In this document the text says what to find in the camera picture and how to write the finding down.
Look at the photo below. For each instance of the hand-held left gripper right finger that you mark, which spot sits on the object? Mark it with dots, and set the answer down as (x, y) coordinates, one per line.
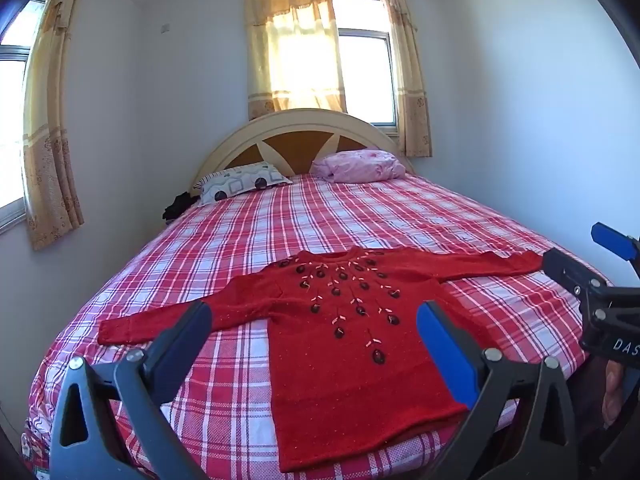
(445, 350)

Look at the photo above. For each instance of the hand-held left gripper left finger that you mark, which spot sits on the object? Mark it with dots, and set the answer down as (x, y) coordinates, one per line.
(191, 329)

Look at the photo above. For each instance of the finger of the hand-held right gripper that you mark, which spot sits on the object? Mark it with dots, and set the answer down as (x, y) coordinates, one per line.
(612, 241)
(572, 272)

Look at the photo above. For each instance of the red knitted sweater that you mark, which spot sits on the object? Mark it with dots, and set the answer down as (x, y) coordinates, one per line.
(340, 360)

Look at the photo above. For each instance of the person's right hand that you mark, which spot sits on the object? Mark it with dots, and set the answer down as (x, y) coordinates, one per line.
(613, 392)

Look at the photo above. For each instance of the dark cloth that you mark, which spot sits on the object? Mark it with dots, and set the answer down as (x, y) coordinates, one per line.
(177, 206)

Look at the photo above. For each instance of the white patterned pillow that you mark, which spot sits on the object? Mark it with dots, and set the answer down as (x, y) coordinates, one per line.
(235, 182)

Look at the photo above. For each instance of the red plaid bed sheet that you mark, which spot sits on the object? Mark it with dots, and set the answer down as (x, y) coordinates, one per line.
(350, 215)

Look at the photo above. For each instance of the pink pillow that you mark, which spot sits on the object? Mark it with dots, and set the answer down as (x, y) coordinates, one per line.
(360, 165)

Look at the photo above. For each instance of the cream wooden headboard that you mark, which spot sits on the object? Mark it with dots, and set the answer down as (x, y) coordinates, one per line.
(295, 145)

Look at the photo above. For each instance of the long beige side curtain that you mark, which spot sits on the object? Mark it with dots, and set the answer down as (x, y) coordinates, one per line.
(47, 160)

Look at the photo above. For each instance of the narrow beige curtain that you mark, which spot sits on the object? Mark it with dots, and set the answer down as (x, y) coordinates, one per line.
(407, 70)

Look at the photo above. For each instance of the side window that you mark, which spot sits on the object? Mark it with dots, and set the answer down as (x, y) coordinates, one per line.
(11, 135)

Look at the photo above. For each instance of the window behind headboard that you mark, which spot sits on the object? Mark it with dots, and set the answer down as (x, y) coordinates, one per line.
(367, 75)

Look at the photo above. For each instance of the wide beige curtain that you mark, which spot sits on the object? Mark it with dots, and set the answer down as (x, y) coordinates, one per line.
(295, 60)

